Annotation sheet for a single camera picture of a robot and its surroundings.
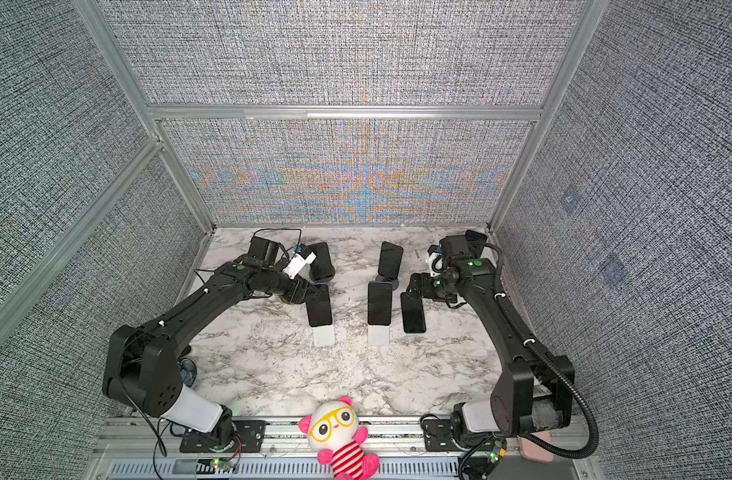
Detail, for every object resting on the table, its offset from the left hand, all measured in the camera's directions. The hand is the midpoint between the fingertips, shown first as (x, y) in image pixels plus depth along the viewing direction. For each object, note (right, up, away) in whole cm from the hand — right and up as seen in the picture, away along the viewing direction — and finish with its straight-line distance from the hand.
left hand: (313, 289), depth 84 cm
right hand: (+31, 0, -1) cm, 31 cm away
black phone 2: (+23, +9, +10) cm, 26 cm away
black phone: (-1, +5, +25) cm, 26 cm away
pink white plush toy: (+8, -30, -16) cm, 35 cm away
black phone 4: (+19, -4, +1) cm, 19 cm away
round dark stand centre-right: (+20, +2, +17) cm, 27 cm away
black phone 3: (+50, +16, +11) cm, 53 cm away
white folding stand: (+2, -14, +5) cm, 15 cm away
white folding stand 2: (+19, -15, +6) cm, 24 cm away
